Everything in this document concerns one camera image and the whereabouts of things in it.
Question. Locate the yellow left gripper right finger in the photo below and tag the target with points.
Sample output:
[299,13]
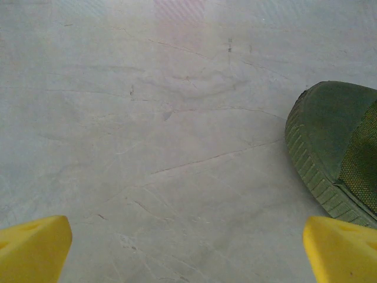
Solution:
[344,253]

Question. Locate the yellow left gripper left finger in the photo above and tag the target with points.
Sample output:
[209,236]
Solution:
[32,250]

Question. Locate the olive green canvas shoe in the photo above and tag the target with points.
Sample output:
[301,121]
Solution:
[324,132]

